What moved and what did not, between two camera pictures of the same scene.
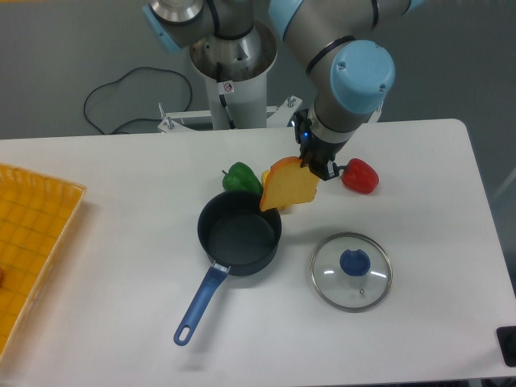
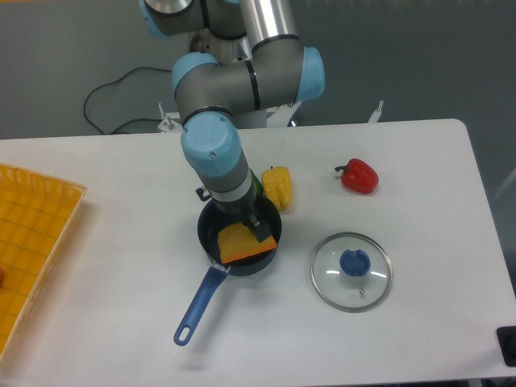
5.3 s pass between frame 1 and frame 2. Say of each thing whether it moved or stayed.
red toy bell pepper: stayed
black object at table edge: stayed
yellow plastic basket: stayed
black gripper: moved
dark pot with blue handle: stayed
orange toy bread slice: moved
